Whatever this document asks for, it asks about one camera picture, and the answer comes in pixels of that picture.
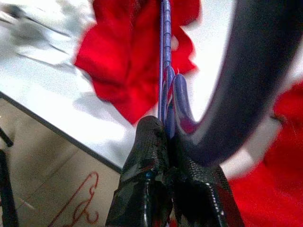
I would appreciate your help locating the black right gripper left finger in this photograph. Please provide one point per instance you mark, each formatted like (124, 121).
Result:
(146, 153)

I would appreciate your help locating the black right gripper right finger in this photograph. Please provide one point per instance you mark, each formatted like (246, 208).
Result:
(201, 189)

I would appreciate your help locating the red shirt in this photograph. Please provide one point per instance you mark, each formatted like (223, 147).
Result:
(118, 59)

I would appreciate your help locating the purple plastic hanger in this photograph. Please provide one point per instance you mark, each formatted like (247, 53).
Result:
(166, 47)

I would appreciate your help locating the large red jacket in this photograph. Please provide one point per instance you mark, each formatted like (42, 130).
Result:
(279, 177)

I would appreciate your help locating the white table with black legs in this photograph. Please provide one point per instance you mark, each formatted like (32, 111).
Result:
(59, 106)

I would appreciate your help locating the crumpled white garment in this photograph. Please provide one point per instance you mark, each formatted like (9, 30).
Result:
(35, 35)

